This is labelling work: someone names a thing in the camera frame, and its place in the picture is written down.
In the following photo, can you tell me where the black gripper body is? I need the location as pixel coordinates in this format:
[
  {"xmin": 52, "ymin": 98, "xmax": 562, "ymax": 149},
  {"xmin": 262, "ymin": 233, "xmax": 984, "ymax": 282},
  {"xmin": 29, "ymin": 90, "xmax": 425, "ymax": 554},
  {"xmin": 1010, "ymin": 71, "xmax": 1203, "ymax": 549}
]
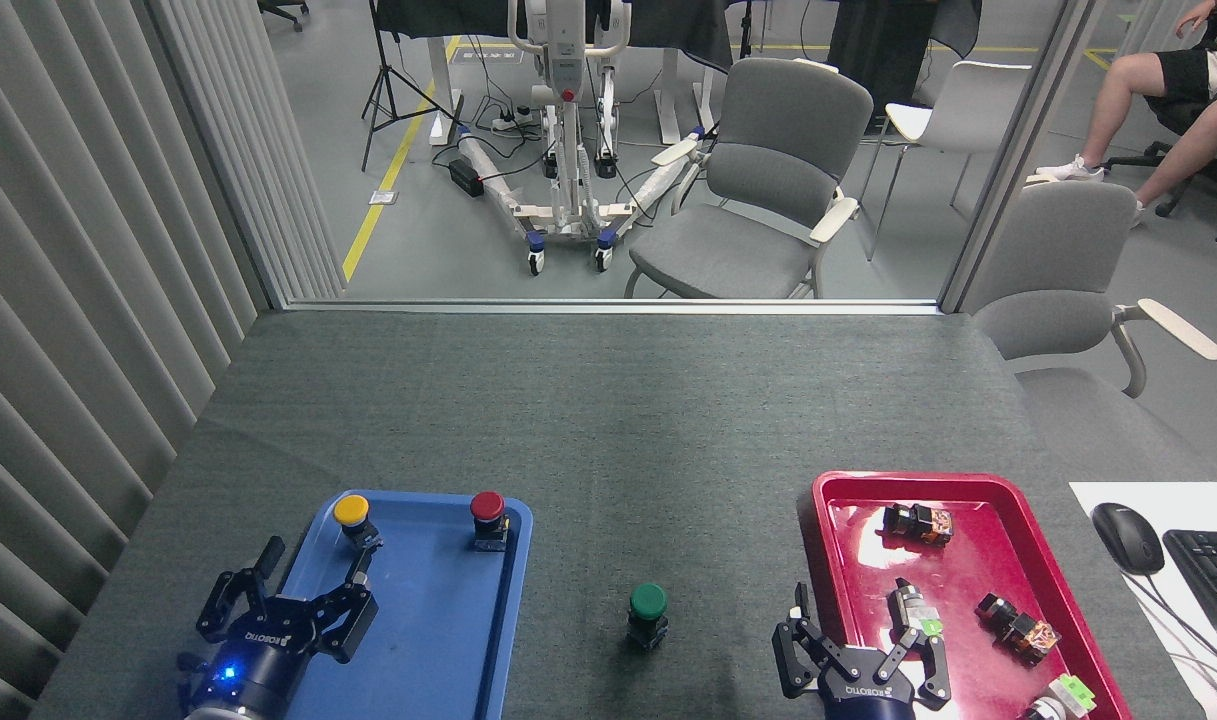
[
  {"xmin": 176, "ymin": 618, "xmax": 317, "ymax": 713},
  {"xmin": 816, "ymin": 648, "xmax": 919, "ymax": 720}
]

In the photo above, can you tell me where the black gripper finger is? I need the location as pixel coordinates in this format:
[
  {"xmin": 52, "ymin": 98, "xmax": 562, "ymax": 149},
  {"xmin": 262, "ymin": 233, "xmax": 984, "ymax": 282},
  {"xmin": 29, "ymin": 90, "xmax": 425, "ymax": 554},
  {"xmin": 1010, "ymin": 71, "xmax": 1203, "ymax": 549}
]
[
  {"xmin": 883, "ymin": 618, "xmax": 954, "ymax": 712},
  {"xmin": 303, "ymin": 536, "xmax": 384, "ymax": 664},
  {"xmin": 196, "ymin": 536, "xmax": 287, "ymax": 646},
  {"xmin": 772, "ymin": 582, "xmax": 851, "ymax": 701}
]

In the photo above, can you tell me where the green push button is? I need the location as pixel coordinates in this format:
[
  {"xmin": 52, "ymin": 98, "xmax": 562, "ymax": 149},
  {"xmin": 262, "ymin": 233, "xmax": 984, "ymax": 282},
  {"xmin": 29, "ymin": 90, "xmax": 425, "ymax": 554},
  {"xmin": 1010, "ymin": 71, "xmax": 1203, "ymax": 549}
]
[{"xmin": 626, "ymin": 584, "xmax": 670, "ymax": 651}]

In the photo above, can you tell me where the yellow push button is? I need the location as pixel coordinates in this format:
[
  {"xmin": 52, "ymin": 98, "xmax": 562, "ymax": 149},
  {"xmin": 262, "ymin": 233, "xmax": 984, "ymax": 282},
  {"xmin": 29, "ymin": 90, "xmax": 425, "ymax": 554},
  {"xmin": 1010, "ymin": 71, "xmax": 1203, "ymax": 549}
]
[{"xmin": 333, "ymin": 494, "xmax": 384, "ymax": 553}]

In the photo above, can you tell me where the red push button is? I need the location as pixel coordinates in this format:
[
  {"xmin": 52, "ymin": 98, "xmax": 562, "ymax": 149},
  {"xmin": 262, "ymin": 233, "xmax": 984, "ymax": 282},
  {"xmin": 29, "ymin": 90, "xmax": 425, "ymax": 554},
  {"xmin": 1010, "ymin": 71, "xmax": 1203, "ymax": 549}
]
[{"xmin": 469, "ymin": 491, "xmax": 511, "ymax": 553}]

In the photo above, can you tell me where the blue plastic tray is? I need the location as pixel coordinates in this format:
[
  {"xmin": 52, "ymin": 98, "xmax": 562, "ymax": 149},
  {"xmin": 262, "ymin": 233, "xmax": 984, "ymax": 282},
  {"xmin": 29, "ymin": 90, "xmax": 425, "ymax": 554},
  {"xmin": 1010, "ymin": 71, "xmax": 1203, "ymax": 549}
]
[{"xmin": 226, "ymin": 490, "xmax": 534, "ymax": 720}]

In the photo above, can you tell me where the red plastic tray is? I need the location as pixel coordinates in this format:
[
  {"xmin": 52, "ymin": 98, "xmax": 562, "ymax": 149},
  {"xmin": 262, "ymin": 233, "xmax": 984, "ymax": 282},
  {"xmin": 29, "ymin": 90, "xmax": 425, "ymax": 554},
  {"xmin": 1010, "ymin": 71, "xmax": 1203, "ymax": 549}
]
[{"xmin": 811, "ymin": 471, "xmax": 1134, "ymax": 720}]

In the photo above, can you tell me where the black computer mouse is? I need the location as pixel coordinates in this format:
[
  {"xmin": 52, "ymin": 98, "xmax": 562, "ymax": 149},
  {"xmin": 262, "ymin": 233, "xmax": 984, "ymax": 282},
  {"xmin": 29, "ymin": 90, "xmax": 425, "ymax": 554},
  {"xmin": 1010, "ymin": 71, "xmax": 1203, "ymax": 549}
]
[{"xmin": 1090, "ymin": 502, "xmax": 1166, "ymax": 576}]

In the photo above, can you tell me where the white desk pad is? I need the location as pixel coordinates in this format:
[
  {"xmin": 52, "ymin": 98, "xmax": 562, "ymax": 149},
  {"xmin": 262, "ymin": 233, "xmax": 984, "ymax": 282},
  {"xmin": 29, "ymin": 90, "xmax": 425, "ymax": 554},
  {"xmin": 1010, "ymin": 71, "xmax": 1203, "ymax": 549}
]
[{"xmin": 1069, "ymin": 482, "xmax": 1217, "ymax": 720}]

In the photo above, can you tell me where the black keyboard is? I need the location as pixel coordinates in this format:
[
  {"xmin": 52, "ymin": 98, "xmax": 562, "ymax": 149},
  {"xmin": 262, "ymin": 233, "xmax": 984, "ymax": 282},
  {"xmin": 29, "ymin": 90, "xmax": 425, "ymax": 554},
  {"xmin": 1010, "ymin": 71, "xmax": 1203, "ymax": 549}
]
[{"xmin": 1162, "ymin": 529, "xmax": 1217, "ymax": 631}]

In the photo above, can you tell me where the grey armchair with long armrest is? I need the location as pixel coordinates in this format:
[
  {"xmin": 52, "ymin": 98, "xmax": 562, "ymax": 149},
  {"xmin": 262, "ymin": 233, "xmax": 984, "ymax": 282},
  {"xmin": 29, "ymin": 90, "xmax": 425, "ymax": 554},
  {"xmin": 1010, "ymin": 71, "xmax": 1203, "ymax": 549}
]
[{"xmin": 971, "ymin": 178, "xmax": 1217, "ymax": 399}]

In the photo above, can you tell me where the grey armchair with full seat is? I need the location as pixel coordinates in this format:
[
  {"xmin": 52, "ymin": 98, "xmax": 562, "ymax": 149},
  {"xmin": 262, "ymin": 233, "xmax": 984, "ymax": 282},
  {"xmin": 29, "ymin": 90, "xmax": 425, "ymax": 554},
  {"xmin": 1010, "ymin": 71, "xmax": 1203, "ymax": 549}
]
[{"xmin": 624, "ymin": 57, "xmax": 875, "ymax": 299}]

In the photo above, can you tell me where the black tripod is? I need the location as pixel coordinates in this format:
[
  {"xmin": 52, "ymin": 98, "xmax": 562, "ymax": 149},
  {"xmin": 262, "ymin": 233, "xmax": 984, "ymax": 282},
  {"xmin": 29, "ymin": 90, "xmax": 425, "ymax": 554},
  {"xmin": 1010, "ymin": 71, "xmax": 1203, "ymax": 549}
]
[{"xmin": 361, "ymin": 0, "xmax": 464, "ymax": 173}]

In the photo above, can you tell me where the white stand on wheels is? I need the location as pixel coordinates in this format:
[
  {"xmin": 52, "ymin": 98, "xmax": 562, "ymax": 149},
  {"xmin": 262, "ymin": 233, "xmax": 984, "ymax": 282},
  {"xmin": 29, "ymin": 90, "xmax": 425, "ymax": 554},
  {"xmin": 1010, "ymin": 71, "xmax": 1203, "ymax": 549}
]
[{"xmin": 456, "ymin": 0, "xmax": 709, "ymax": 276}]

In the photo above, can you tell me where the white plastic chair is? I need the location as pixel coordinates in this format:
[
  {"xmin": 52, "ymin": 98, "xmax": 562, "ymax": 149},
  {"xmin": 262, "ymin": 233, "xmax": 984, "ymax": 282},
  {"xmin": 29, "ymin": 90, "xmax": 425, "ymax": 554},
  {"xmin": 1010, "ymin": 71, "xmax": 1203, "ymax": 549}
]
[{"xmin": 858, "ymin": 60, "xmax": 1033, "ymax": 263}]

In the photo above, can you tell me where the black swivel chair base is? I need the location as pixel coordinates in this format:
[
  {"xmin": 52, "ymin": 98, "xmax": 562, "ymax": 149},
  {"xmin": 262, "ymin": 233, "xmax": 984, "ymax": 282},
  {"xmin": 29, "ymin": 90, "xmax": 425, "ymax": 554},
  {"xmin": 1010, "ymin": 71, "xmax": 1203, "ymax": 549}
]
[{"xmin": 1105, "ymin": 140, "xmax": 1217, "ymax": 246}]

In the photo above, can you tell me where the person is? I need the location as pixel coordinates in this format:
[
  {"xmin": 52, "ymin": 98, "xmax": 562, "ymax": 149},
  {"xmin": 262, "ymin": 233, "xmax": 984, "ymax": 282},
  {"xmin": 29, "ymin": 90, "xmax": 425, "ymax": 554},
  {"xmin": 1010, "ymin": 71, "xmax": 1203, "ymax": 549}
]
[{"xmin": 1036, "ymin": 0, "xmax": 1217, "ymax": 229}]

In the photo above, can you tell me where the silver knob switch green block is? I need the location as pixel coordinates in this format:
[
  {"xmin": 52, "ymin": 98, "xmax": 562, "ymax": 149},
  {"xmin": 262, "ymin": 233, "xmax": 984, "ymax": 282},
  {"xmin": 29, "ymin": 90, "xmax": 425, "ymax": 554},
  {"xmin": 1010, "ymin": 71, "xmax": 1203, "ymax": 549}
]
[{"xmin": 888, "ymin": 577, "xmax": 945, "ymax": 641}]

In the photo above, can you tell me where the black switch with orange block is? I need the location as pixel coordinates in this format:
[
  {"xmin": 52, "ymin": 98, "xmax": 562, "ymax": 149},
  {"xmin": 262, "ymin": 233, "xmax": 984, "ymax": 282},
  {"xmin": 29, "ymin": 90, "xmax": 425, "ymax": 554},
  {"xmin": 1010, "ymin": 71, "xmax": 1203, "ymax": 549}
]
[
  {"xmin": 882, "ymin": 503, "xmax": 955, "ymax": 547},
  {"xmin": 974, "ymin": 592, "xmax": 1062, "ymax": 666}
]

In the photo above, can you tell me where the white switch with green block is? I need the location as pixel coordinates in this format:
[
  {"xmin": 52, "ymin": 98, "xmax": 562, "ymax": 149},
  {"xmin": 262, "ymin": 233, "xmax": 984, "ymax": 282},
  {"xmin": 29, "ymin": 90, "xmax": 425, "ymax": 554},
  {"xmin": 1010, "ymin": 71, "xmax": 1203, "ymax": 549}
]
[{"xmin": 1018, "ymin": 674, "xmax": 1097, "ymax": 720}]

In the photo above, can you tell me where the mouse cable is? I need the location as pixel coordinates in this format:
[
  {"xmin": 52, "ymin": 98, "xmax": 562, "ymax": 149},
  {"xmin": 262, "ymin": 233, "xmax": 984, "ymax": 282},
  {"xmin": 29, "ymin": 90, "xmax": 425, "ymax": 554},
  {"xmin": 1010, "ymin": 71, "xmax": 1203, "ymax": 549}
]
[{"xmin": 1128, "ymin": 572, "xmax": 1217, "ymax": 701}]

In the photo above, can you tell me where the silver post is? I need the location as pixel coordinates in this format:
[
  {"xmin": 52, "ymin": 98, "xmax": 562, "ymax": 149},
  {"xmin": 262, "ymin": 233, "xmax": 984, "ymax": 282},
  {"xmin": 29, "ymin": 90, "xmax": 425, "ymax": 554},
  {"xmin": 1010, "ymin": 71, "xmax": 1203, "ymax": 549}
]
[{"xmin": 940, "ymin": 0, "xmax": 1099, "ymax": 314}]

